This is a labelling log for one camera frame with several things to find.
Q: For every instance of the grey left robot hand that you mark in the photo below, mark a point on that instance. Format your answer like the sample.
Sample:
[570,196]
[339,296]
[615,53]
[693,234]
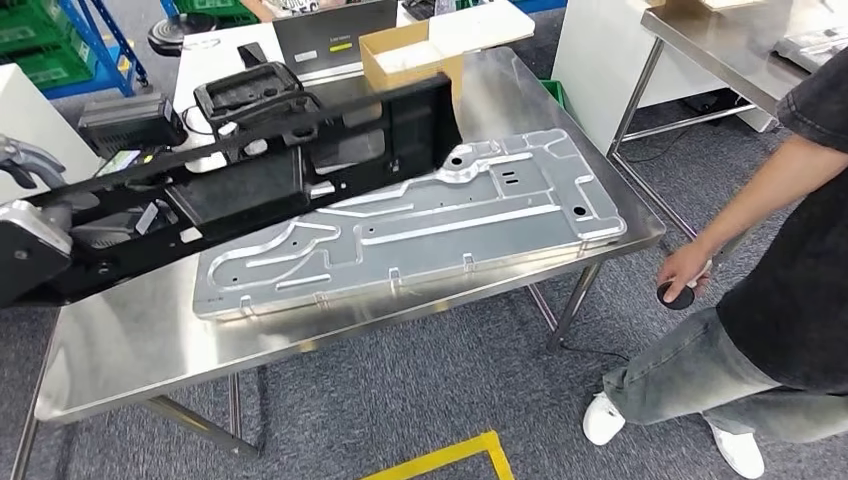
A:
[36,159]

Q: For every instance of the long black plastic part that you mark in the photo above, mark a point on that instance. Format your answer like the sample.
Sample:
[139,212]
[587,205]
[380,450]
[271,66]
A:
[245,192]

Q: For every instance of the black round handheld controller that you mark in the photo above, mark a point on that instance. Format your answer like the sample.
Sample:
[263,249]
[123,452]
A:
[677,298]

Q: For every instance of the person's forearm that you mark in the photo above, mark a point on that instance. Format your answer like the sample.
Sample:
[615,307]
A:
[762,199]

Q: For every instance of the stainless steel workbench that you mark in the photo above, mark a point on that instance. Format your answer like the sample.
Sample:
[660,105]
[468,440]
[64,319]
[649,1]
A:
[132,344]

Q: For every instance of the white cabinet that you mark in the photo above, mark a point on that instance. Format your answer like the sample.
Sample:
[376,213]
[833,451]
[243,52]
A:
[596,60]
[40,112]

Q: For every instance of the green plastic crate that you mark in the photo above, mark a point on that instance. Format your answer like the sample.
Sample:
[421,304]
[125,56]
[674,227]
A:
[60,69]
[555,93]
[26,26]
[212,8]

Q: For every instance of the black vented unit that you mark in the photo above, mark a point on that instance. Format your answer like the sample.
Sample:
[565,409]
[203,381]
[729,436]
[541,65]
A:
[126,122]
[112,232]

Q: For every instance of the black round stool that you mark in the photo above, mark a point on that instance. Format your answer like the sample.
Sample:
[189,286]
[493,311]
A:
[179,32]

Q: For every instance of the black foam-lined case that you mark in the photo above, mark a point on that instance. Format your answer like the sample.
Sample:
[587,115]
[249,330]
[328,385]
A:
[252,93]

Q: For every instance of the black smartphone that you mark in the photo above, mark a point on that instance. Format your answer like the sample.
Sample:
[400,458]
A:
[250,54]

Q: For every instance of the grey laptop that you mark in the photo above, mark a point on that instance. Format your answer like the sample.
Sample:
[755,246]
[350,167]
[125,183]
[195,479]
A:
[331,30]

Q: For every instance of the open cardboard box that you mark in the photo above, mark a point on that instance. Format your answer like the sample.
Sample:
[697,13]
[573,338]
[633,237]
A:
[384,78]

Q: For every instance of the stamped silver metal panel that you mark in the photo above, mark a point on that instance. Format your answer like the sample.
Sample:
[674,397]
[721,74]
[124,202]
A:
[815,48]
[430,238]

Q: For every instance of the white desk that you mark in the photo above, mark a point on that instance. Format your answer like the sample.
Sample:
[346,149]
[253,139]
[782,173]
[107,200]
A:
[484,26]

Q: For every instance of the yellow floor tape square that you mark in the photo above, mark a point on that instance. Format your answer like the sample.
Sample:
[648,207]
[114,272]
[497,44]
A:
[464,447]

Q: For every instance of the person's hand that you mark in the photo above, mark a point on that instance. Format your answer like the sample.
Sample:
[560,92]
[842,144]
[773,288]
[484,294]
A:
[682,268]

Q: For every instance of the stainless steel table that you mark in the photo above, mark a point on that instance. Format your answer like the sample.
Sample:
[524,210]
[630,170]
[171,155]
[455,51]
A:
[729,40]

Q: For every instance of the white wrist camera black mount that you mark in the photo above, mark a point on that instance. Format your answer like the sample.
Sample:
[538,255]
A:
[33,265]

